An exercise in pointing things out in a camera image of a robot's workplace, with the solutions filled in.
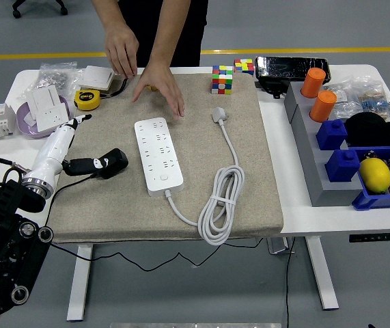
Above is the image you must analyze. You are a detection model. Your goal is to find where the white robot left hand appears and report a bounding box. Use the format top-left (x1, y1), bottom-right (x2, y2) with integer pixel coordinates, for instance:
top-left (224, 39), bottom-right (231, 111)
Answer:
top-left (27, 113), bottom-right (110, 189)

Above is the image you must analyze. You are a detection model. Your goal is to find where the person's right hand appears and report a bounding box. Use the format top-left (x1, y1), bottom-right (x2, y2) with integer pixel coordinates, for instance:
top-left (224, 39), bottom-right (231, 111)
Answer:
top-left (104, 23), bottom-right (140, 79)

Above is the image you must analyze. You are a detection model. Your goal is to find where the person's left hand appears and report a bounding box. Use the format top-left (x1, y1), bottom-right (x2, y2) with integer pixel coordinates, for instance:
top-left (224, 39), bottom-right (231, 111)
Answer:
top-left (132, 61), bottom-right (186, 120)

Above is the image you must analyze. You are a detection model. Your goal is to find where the black power adapter plug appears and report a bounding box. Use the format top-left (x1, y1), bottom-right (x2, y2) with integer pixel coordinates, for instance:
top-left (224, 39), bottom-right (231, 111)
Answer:
top-left (94, 148), bottom-right (130, 180)

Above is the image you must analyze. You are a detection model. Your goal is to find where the white power strip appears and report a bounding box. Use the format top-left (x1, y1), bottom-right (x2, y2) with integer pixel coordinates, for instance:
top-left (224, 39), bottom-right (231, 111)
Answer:
top-left (134, 117), bottom-right (184, 197)

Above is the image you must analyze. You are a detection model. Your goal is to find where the thin black adapter cord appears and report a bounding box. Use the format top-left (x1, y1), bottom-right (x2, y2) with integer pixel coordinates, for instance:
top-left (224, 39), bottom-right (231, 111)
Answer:
top-left (46, 170), bottom-right (264, 273)

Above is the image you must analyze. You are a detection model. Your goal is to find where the purple bowl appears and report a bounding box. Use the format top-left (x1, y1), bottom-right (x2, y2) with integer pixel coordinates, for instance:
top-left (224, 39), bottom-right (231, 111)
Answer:
top-left (16, 94), bottom-right (71, 140)

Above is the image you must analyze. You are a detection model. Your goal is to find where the person's torso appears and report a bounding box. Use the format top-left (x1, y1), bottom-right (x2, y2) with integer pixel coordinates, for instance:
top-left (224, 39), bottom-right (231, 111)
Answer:
top-left (116, 0), bottom-right (210, 68)

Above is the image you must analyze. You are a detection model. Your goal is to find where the large Rubik's cube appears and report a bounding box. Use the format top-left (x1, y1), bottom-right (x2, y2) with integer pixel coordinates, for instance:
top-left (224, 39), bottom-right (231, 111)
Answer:
top-left (210, 64), bottom-right (234, 96)

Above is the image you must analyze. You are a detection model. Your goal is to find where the white table leg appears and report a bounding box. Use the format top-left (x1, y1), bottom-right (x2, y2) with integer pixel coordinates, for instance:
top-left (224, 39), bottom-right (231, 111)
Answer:
top-left (66, 244), bottom-right (95, 323)
top-left (305, 236), bottom-right (339, 311)

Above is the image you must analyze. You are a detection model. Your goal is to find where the clear bag of screws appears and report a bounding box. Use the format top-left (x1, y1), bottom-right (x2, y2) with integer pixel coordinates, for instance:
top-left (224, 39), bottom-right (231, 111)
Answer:
top-left (37, 61), bottom-right (83, 95)

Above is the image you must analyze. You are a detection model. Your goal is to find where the small Rubik's cube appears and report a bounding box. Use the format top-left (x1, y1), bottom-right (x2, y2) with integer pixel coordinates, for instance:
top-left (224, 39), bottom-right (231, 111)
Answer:
top-left (234, 58), bottom-right (255, 77)

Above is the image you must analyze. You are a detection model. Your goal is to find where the grey-brown mat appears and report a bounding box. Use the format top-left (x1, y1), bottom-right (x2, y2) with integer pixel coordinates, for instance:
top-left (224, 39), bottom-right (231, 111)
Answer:
top-left (46, 72), bottom-right (284, 244)

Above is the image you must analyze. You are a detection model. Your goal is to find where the black table control panel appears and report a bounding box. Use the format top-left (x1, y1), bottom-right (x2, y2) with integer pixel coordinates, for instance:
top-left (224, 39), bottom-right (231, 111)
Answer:
top-left (348, 232), bottom-right (390, 243)

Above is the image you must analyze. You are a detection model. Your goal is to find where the black office chair base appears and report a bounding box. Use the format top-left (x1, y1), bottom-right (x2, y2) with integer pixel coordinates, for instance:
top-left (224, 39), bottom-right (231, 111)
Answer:
top-left (12, 0), bottom-right (69, 18)

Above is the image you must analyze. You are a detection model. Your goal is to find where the black device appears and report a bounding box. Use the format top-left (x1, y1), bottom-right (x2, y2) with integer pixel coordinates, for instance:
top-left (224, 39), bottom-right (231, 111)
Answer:
top-left (257, 78), bottom-right (290, 100)

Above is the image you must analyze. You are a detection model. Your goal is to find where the blue plastic bin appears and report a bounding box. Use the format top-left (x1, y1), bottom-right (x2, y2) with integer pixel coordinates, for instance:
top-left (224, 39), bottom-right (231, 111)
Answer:
top-left (351, 145), bottom-right (390, 211)

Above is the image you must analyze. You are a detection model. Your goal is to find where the black foil-wrapped box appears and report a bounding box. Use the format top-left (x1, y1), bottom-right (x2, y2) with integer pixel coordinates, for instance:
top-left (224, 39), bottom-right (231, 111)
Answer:
top-left (255, 55), bottom-right (331, 83)

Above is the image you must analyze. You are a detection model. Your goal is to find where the yellow lemon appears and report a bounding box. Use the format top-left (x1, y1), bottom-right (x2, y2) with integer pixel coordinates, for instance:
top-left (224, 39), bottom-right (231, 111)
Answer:
top-left (358, 157), bottom-right (390, 195)

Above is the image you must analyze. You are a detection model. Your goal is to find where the orange cylinder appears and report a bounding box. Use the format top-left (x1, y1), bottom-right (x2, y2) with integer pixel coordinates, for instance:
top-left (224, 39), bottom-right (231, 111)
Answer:
top-left (300, 67), bottom-right (327, 99)
top-left (309, 90), bottom-right (338, 123)

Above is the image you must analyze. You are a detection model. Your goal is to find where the grey peg block stand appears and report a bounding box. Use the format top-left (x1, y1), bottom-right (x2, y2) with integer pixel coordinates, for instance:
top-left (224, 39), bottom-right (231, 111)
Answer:
top-left (283, 81), bottom-right (365, 208)

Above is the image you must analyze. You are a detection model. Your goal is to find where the blue block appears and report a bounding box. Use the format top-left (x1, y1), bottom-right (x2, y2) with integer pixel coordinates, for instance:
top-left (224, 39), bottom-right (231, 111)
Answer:
top-left (324, 149), bottom-right (362, 183)
top-left (316, 118), bottom-right (348, 151)

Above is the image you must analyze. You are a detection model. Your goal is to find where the clear bag of small parts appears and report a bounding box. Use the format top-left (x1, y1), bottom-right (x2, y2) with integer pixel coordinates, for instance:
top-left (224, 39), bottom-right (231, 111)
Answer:
top-left (324, 83), bottom-right (359, 120)

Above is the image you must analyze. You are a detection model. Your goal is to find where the black cloth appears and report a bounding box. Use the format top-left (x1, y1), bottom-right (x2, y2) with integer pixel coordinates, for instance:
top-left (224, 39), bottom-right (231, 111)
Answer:
top-left (344, 112), bottom-right (390, 148)

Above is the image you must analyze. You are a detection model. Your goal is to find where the clear bag of resistors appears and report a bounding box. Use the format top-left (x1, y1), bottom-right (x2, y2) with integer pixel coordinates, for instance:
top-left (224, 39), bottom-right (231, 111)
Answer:
top-left (351, 77), bottom-right (390, 121)

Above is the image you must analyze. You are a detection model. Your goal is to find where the white wall socket panel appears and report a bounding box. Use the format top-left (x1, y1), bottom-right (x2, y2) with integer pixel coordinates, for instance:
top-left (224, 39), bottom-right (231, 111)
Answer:
top-left (36, 104), bottom-right (70, 133)

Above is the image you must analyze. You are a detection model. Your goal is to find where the short black wire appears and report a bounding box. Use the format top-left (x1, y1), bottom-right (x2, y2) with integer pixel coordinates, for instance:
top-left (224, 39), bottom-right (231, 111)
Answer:
top-left (104, 77), bottom-right (130, 100)

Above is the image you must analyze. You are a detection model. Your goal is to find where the white switch plate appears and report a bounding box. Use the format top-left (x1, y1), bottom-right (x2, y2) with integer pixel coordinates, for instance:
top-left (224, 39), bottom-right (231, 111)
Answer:
top-left (77, 65), bottom-right (115, 92)

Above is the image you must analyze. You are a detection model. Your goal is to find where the white wall switch panel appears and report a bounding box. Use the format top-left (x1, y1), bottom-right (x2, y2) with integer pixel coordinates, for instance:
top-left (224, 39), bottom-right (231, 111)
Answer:
top-left (25, 84), bottom-right (62, 115)

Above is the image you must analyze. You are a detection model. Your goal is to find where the white power strip cord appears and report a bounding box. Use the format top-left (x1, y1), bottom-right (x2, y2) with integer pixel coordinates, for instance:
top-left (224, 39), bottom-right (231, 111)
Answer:
top-left (163, 106), bottom-right (246, 246)

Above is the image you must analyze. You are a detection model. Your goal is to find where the hanging black cable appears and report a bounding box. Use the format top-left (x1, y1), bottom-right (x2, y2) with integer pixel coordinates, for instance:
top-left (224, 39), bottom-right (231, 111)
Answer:
top-left (285, 237), bottom-right (296, 328)

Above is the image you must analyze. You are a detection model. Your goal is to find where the grey under-table bracket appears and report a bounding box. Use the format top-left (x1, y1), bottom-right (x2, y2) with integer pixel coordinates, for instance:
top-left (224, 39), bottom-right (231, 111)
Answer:
top-left (267, 237), bottom-right (296, 256)

